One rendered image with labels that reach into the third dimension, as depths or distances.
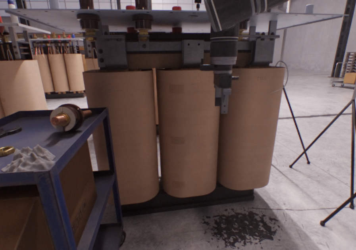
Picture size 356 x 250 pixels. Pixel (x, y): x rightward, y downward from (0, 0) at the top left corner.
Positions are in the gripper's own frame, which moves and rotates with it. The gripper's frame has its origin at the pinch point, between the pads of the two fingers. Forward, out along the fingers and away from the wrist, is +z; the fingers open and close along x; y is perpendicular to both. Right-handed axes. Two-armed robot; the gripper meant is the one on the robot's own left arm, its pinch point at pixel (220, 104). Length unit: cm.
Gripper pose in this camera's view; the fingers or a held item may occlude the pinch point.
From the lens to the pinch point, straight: 89.3
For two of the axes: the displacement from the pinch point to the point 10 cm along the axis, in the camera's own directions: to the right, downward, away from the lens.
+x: 0.0, -3.2, 9.5
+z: 0.2, 9.5, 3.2
